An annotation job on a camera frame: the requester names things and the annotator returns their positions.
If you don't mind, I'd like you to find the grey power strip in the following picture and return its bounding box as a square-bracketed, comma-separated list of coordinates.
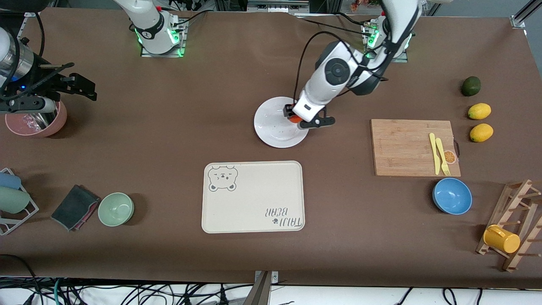
[248, 0, 310, 13]

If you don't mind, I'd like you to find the pale green bowl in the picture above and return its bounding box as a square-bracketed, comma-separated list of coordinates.
[98, 192, 135, 227]

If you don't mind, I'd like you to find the light blue cup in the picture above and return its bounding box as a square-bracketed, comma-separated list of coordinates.
[0, 172, 22, 190]

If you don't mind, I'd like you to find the white round plate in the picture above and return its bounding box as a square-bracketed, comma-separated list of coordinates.
[254, 97, 310, 149]

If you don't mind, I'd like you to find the blue bowl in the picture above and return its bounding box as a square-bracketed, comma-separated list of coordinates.
[432, 177, 473, 215]

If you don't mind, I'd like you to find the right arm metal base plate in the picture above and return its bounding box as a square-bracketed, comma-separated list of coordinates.
[141, 19, 187, 58]

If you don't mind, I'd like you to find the yellow lemon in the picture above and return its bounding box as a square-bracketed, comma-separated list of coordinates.
[470, 123, 494, 143]
[468, 103, 492, 120]

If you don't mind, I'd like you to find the pale green cup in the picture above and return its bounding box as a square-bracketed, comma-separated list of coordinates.
[0, 186, 31, 214]

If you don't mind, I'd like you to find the dark support post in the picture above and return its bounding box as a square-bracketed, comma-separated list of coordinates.
[243, 271, 271, 305]

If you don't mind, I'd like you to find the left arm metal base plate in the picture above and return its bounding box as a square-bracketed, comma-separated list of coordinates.
[363, 21, 409, 63]

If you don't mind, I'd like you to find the wooden mug rack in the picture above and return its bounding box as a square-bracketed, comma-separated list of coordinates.
[476, 179, 542, 272]

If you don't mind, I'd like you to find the metal scoop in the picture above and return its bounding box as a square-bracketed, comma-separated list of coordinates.
[23, 112, 54, 128]

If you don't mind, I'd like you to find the wooden cutting board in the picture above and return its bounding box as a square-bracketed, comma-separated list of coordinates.
[371, 119, 462, 177]

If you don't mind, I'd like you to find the yellow plastic fork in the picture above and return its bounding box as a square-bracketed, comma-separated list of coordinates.
[436, 138, 451, 176]

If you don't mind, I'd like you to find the black base cable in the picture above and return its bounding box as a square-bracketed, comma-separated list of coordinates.
[167, 9, 210, 32]
[294, 13, 374, 36]

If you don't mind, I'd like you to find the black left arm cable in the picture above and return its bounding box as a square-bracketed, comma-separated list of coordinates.
[293, 30, 388, 106]

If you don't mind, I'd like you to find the black left base cable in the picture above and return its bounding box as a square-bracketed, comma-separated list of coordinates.
[294, 13, 374, 36]

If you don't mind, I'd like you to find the pink bowl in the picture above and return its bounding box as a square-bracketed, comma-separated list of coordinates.
[5, 102, 68, 138]

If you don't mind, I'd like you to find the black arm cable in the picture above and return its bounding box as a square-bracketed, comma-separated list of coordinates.
[293, 30, 388, 106]
[0, 12, 76, 100]

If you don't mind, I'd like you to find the yellow mug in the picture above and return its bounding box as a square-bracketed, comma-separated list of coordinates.
[483, 225, 521, 254]

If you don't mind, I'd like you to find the black right base cable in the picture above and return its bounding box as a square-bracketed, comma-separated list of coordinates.
[167, 9, 210, 32]

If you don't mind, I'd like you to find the aluminium frame profile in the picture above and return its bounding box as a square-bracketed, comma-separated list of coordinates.
[510, 0, 542, 29]

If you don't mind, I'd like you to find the dark grey folded cloth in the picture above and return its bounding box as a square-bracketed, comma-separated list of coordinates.
[51, 185, 101, 232]

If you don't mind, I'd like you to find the dark green lime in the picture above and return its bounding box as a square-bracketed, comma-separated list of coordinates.
[461, 76, 481, 97]

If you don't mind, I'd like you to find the cream tray with bear print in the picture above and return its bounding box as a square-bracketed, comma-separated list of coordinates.
[202, 161, 305, 234]

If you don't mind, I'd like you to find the white wire rack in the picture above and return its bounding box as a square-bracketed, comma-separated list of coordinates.
[0, 168, 40, 236]

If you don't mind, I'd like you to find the yellow plastic knife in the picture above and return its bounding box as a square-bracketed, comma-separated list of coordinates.
[429, 133, 441, 175]

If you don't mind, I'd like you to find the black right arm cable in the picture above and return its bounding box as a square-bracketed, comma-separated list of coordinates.
[0, 12, 76, 100]

